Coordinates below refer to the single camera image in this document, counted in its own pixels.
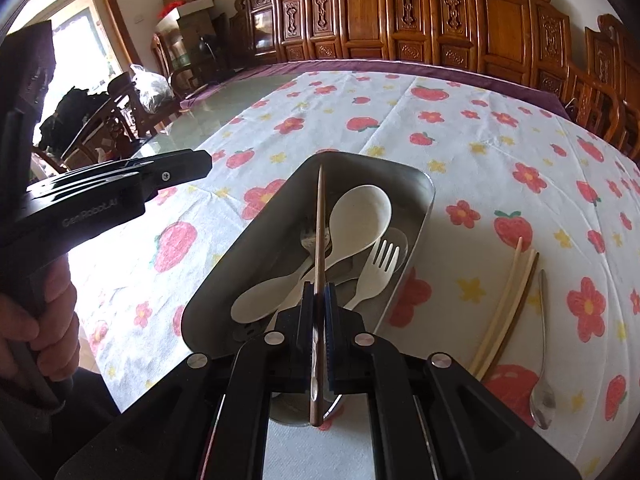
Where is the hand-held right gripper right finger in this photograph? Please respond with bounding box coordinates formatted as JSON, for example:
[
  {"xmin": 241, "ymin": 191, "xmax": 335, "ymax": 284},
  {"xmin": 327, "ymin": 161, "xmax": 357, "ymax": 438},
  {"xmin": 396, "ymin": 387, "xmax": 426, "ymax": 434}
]
[{"xmin": 320, "ymin": 282, "xmax": 588, "ymax": 480}]

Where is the black bag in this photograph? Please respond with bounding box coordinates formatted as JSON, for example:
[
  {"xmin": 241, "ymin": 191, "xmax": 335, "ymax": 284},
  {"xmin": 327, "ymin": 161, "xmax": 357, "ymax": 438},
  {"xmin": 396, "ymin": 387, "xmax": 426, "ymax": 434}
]
[{"xmin": 39, "ymin": 87, "xmax": 108, "ymax": 152}]

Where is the cream chopstick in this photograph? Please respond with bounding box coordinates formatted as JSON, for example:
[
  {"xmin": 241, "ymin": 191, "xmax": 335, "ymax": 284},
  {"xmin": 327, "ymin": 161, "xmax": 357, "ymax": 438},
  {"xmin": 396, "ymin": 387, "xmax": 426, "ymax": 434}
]
[
  {"xmin": 467, "ymin": 236, "xmax": 524, "ymax": 367},
  {"xmin": 472, "ymin": 247, "xmax": 536, "ymax": 376}
]

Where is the flat white box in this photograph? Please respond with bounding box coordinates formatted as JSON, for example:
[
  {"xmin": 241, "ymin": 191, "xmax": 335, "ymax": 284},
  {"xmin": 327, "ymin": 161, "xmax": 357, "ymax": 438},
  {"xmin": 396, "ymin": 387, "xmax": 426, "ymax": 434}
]
[{"xmin": 155, "ymin": 0, "xmax": 216, "ymax": 27}]

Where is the brown chopstick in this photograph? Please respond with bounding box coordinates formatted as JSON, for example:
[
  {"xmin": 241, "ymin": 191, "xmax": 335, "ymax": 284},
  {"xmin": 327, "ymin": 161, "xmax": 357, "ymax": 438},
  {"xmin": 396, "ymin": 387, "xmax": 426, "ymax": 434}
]
[
  {"xmin": 308, "ymin": 165, "xmax": 329, "ymax": 429},
  {"xmin": 477, "ymin": 252, "xmax": 541, "ymax": 382}
]

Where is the small cream spoon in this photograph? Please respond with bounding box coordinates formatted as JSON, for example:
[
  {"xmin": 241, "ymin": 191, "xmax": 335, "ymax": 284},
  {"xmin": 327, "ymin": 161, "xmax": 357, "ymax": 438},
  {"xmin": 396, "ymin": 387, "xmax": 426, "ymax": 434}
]
[{"xmin": 230, "ymin": 255, "xmax": 316, "ymax": 325}]

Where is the large cream spoon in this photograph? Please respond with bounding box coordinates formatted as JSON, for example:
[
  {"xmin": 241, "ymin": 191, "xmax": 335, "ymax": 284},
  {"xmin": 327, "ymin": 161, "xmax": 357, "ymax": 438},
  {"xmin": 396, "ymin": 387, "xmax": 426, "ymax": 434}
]
[{"xmin": 322, "ymin": 184, "xmax": 393, "ymax": 273}]

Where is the cream fork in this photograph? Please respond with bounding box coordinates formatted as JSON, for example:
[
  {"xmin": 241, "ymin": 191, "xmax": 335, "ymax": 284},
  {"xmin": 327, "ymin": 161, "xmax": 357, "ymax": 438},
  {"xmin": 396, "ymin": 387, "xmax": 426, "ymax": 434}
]
[{"xmin": 344, "ymin": 237, "xmax": 402, "ymax": 312}]

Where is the slim metal spoon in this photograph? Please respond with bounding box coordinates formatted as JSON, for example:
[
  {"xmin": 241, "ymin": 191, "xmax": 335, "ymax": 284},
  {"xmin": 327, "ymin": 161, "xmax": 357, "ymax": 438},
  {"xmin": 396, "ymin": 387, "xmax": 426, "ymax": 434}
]
[{"xmin": 529, "ymin": 269, "xmax": 557, "ymax": 431}]

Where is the carved wooden sofa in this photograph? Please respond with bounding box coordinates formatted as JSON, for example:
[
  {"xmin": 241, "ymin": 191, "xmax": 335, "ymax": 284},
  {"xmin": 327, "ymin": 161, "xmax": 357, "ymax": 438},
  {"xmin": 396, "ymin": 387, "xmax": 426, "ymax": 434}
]
[{"xmin": 230, "ymin": 0, "xmax": 621, "ymax": 111}]

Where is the metal fork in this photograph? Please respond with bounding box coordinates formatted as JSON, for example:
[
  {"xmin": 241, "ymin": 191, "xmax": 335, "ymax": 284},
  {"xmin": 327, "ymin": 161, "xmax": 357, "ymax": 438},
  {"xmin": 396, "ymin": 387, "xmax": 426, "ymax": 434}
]
[{"xmin": 299, "ymin": 225, "xmax": 332, "ymax": 257}]

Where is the dark cabinet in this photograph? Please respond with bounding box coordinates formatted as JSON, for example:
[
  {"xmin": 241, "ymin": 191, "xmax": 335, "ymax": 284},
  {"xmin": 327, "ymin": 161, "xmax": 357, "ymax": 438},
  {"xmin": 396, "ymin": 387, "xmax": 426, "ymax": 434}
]
[{"xmin": 152, "ymin": 10, "xmax": 232, "ymax": 86}]

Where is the carved wooden armchair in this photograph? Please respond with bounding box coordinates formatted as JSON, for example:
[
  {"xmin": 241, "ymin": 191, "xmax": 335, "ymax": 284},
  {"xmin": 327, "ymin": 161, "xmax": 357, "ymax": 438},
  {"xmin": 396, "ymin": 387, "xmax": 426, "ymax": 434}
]
[{"xmin": 567, "ymin": 14, "xmax": 640, "ymax": 161}]

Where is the person's dark grey clothing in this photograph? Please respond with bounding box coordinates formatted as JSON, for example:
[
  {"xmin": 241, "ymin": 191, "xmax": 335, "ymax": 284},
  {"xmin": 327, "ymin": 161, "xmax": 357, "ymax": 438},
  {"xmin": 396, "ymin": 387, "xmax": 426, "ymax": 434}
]
[{"xmin": 0, "ymin": 370, "xmax": 126, "ymax": 480}]

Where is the wooden door frame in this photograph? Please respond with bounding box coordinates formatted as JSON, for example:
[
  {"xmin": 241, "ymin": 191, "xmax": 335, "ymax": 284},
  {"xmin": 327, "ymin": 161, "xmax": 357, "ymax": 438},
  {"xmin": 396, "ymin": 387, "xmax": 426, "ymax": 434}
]
[{"xmin": 97, "ymin": 0, "xmax": 144, "ymax": 69}]

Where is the wooden dining chair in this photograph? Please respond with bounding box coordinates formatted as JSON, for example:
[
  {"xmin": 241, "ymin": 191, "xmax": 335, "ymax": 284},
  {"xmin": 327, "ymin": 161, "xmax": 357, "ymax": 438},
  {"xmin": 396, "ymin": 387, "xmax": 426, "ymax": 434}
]
[{"xmin": 32, "ymin": 80, "xmax": 173, "ymax": 171}]

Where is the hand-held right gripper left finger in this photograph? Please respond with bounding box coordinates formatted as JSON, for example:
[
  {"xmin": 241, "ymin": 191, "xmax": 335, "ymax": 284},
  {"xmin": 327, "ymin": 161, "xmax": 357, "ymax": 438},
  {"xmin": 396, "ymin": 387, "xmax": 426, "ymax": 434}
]
[{"xmin": 55, "ymin": 282, "xmax": 318, "ymax": 480}]

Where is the rectangular metal tin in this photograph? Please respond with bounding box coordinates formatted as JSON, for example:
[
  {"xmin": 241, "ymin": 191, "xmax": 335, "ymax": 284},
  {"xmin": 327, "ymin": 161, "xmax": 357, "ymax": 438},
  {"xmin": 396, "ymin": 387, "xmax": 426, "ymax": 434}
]
[{"xmin": 180, "ymin": 152, "xmax": 436, "ymax": 426}]

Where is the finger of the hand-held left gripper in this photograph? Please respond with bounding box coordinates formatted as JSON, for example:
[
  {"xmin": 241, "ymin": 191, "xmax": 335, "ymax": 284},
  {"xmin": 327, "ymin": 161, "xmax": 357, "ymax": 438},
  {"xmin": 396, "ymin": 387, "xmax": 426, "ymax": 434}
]
[{"xmin": 27, "ymin": 149, "xmax": 212, "ymax": 201}]

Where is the white plastic bag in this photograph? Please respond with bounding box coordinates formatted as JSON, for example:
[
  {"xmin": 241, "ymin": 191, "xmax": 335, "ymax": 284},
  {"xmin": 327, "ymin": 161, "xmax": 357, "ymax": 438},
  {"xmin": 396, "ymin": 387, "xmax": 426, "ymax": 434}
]
[{"xmin": 130, "ymin": 64, "xmax": 176, "ymax": 113}]

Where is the white strawberry flower tablecloth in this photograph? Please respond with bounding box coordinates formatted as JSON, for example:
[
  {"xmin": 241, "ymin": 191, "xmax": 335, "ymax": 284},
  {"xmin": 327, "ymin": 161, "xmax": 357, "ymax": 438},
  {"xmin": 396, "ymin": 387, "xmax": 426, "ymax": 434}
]
[{"xmin": 67, "ymin": 70, "xmax": 640, "ymax": 480}]

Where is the person's left hand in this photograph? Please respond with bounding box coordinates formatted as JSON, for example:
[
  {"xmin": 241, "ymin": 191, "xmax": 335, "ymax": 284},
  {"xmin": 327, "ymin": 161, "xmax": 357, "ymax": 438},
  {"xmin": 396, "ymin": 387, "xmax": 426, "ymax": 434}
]
[{"xmin": 0, "ymin": 257, "xmax": 82, "ymax": 382}]

